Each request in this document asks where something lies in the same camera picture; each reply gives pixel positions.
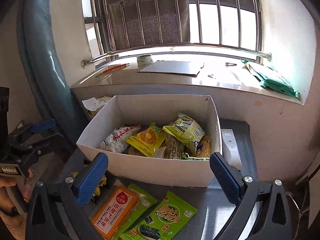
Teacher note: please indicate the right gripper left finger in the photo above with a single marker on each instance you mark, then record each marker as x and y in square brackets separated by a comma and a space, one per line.
[43, 219]

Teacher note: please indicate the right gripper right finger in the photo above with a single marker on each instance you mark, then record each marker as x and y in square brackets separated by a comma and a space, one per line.
[273, 220]

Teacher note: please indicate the green seaweed snack bag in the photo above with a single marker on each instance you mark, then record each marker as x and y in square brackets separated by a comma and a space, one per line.
[164, 221]

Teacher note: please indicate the left hand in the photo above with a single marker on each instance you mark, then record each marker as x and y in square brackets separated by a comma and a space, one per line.
[16, 192]

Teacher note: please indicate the orange flatbread cracker pack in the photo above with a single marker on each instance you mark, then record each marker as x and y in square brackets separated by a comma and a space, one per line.
[113, 212]

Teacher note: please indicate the white peanut snack bag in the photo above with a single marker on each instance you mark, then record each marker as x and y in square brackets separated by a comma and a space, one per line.
[116, 141]

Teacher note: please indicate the white power adapter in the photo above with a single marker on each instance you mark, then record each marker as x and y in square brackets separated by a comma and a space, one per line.
[230, 149]

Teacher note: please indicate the tissue paper pack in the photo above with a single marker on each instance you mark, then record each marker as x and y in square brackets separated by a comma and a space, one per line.
[94, 105]

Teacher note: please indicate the yellow donut snack bag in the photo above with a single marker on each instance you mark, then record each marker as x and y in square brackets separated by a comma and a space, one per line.
[148, 140]

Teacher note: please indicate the teal curtain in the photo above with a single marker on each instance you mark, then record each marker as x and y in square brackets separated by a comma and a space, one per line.
[43, 70]

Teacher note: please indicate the beige printed snack bag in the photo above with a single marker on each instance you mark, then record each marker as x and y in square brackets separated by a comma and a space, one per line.
[174, 148]

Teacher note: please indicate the yellow-green chip bag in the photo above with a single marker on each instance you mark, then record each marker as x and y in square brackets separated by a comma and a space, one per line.
[187, 131]

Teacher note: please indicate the green plastic bag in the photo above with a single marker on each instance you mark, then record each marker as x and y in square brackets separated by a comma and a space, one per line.
[270, 79]

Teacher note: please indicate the white tape roll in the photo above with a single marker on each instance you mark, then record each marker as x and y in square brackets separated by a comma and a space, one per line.
[144, 60]

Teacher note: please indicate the steel window railing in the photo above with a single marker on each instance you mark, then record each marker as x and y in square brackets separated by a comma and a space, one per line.
[181, 48]

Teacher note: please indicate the grey cardboard sheet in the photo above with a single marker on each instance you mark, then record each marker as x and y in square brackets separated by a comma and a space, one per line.
[174, 67]

